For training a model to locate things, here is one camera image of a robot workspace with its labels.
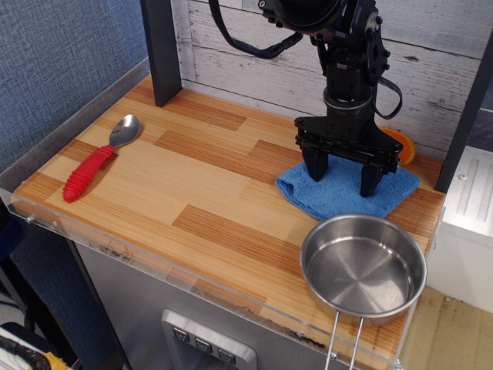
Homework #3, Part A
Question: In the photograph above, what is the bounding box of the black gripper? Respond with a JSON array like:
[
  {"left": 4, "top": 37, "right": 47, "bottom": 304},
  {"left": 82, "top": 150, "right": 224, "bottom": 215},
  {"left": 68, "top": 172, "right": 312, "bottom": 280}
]
[{"left": 294, "top": 86, "right": 403, "bottom": 197}]

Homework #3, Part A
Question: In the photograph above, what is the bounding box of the blue cloth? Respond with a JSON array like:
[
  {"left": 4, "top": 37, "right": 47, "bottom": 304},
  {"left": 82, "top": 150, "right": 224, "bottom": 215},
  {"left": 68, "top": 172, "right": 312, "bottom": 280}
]
[{"left": 276, "top": 156, "right": 421, "bottom": 220}]

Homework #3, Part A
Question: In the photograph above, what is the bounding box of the orange plush fish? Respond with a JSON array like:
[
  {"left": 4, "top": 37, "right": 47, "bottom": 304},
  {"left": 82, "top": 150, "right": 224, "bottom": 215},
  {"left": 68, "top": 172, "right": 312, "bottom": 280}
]
[{"left": 381, "top": 127, "right": 416, "bottom": 165}]

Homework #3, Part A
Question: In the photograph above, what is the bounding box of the steel pan with wire handle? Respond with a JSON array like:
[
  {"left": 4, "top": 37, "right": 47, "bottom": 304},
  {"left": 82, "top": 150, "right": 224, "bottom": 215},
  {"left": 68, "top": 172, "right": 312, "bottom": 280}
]
[{"left": 299, "top": 214, "right": 428, "bottom": 370}]

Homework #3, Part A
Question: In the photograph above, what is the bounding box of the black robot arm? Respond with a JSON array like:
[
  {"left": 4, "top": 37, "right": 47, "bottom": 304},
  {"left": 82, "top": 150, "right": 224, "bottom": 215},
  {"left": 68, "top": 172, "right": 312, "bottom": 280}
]
[{"left": 258, "top": 1, "right": 403, "bottom": 197}]

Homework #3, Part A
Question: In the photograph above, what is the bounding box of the white cabinet at right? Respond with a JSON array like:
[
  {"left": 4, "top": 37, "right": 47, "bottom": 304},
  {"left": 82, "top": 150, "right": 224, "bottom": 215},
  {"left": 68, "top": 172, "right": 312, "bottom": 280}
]
[{"left": 427, "top": 146, "right": 492, "bottom": 312}]

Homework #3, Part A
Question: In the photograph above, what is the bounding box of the silver button control panel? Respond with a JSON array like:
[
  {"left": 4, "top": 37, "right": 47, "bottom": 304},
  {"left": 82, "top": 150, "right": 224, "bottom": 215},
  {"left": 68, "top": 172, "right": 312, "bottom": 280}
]
[{"left": 161, "top": 309, "right": 257, "bottom": 369}]

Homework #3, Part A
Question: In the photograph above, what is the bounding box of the stainless steel cabinet front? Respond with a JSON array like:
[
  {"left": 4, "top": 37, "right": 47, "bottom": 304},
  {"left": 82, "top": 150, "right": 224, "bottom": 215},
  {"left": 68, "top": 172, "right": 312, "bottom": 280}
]
[{"left": 76, "top": 244, "right": 327, "bottom": 369}]

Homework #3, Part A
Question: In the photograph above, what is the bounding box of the clear acrylic edge guard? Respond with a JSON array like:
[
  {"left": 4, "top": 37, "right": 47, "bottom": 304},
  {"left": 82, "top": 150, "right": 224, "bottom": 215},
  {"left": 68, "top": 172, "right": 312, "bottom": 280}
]
[{"left": 0, "top": 57, "right": 448, "bottom": 370}]

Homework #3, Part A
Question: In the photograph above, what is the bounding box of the yellow and black object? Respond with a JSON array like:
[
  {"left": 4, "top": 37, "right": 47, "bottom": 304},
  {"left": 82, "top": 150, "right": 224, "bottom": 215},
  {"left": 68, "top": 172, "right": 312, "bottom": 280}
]
[{"left": 1, "top": 337, "right": 70, "bottom": 369}]

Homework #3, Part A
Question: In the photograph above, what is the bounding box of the dark grey right post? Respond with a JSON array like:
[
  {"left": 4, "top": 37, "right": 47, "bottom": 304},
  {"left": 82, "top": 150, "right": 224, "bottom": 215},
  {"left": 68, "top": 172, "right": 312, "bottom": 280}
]
[{"left": 434, "top": 35, "right": 492, "bottom": 193}]

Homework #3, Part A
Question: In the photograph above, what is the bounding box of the dark grey post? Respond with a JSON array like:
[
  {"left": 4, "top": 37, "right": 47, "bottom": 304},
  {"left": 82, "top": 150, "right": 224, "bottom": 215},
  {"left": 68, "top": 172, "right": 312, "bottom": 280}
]
[
  {"left": 434, "top": 35, "right": 492, "bottom": 193},
  {"left": 140, "top": 0, "right": 182, "bottom": 107}
]

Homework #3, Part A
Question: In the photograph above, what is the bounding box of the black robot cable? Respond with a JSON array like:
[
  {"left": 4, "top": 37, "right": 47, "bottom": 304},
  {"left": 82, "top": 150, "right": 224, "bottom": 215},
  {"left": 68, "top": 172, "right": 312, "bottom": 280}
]
[{"left": 208, "top": 0, "right": 304, "bottom": 60}]

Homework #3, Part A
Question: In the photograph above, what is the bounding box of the red-handled metal spoon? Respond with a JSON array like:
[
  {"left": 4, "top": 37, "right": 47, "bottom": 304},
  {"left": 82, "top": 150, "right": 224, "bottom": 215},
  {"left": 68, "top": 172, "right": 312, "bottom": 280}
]
[{"left": 62, "top": 114, "right": 140, "bottom": 202}]

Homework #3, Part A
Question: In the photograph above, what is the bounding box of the dark grey left post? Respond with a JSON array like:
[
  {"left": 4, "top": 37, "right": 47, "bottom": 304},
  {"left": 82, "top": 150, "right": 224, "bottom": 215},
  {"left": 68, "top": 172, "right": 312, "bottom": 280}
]
[{"left": 140, "top": 0, "right": 182, "bottom": 107}]

